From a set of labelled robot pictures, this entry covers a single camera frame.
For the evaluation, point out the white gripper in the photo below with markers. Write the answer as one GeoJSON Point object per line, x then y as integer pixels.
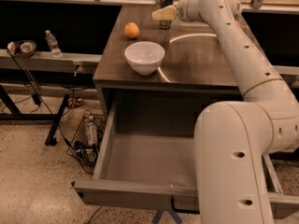
{"type": "Point", "coordinates": [183, 11]}

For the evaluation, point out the redbull can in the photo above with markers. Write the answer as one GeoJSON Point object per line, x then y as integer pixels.
{"type": "Point", "coordinates": [165, 23]}

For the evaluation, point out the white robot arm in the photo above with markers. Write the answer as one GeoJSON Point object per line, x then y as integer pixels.
{"type": "Point", "coordinates": [230, 138]}

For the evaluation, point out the open grey top drawer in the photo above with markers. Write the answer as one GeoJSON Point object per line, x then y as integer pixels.
{"type": "Point", "coordinates": [142, 163]}

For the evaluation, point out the orange fruit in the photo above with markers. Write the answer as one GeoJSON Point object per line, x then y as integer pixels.
{"type": "Point", "coordinates": [131, 30]}

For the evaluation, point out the white bowl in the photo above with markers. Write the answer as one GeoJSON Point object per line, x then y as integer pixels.
{"type": "Point", "coordinates": [144, 57]}

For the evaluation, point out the grey cabinet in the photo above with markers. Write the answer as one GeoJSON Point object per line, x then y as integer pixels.
{"type": "Point", "coordinates": [194, 72]}

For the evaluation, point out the clear water bottle on ledge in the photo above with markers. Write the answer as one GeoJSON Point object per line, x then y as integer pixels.
{"type": "Point", "coordinates": [53, 44]}

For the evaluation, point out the plastic bottle in basket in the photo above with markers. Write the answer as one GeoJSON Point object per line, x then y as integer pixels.
{"type": "Point", "coordinates": [90, 128]}

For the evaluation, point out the small bowl on ledge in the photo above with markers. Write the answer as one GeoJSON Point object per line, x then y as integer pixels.
{"type": "Point", "coordinates": [21, 49]}

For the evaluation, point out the wire basket on floor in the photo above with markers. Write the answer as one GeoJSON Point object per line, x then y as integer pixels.
{"type": "Point", "coordinates": [80, 149]}

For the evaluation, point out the black table leg frame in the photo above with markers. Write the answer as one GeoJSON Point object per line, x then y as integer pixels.
{"type": "Point", "coordinates": [16, 114]}

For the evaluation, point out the black drawer handle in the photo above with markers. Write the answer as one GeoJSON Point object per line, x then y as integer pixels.
{"type": "Point", "coordinates": [183, 211]}

